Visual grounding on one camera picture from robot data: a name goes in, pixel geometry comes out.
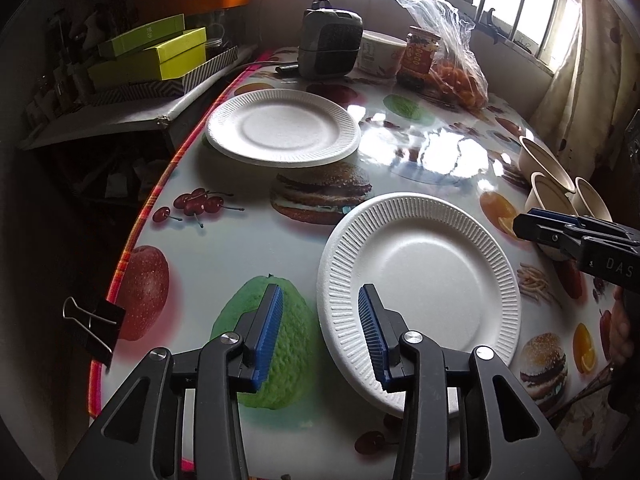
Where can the white round tub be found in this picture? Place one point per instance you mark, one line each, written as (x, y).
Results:
(380, 55)

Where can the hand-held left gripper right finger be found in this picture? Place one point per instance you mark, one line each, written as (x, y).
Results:
(372, 342)

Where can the black window hook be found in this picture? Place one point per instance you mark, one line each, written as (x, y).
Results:
(492, 25)

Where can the white paper plate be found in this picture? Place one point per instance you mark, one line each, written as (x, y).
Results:
(420, 280)
(282, 125)

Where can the grey-green small heater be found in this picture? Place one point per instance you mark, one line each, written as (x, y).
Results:
(327, 40)

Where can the black binder clip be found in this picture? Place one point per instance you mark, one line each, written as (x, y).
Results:
(102, 322)

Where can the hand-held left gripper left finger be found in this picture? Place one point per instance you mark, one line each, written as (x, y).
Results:
(270, 332)

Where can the grey zigzag patterned box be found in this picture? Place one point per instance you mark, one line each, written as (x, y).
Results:
(150, 91)

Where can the person's right hand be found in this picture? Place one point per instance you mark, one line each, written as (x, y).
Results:
(621, 330)

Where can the white board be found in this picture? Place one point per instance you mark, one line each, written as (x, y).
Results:
(125, 117)

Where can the black remote control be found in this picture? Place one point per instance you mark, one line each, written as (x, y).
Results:
(287, 69)

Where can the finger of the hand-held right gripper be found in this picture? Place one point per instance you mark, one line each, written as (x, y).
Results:
(550, 232)
(590, 222)

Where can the cream heart-print curtain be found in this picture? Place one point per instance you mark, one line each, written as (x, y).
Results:
(585, 85)

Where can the clear plastic bag of oranges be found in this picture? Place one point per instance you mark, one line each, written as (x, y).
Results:
(455, 70)

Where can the glass jar with red label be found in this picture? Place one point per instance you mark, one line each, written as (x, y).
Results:
(417, 55)

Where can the flat lime green box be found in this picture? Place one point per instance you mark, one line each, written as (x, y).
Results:
(142, 35)

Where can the beige paper bowl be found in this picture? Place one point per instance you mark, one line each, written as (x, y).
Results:
(542, 160)
(550, 200)
(592, 202)

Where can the large lime green box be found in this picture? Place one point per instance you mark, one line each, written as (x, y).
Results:
(175, 57)

